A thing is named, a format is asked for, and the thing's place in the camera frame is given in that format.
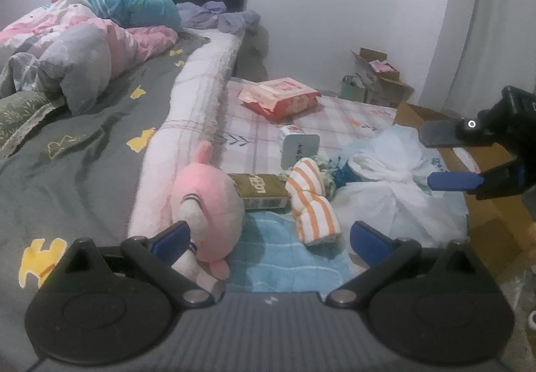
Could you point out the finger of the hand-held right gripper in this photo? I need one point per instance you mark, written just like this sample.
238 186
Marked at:
452 181
439 132

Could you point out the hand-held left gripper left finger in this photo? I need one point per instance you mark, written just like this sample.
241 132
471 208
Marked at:
173 236

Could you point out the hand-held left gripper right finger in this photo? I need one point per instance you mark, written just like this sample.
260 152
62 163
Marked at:
368 242

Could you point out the pink plush toy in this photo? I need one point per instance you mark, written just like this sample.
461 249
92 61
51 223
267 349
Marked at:
209 196

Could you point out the white plastic bag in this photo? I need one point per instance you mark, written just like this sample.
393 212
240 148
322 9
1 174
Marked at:
385 187

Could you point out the large cardboard box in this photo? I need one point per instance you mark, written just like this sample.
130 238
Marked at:
490 229

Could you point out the orange striped white towel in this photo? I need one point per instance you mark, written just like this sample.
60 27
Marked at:
314 217

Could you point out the small open cardboard box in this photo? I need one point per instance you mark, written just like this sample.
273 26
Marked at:
385 89

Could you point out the green white knit cloth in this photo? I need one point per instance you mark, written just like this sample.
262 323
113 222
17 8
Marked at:
328 177

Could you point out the pink packet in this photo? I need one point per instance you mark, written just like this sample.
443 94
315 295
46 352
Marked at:
379 66

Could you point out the gold tissue packet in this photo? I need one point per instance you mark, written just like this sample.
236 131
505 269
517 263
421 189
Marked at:
255 187

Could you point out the green paper bag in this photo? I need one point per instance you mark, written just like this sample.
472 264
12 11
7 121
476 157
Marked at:
351 91

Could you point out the light blue towel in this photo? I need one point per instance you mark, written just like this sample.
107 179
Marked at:
272 254

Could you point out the grey white curtain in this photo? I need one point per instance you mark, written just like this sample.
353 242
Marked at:
502 20

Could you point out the white grey small box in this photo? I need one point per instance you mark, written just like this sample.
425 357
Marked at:
299 152

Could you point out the red wet wipes packet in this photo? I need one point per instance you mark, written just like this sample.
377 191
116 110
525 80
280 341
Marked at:
280 97

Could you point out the green floral pillow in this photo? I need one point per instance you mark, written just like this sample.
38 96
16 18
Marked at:
21 112

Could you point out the pink grey floral quilt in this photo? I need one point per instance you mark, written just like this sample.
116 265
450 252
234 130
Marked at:
83 45

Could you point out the purple clothes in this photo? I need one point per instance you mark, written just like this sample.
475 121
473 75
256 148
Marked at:
226 20

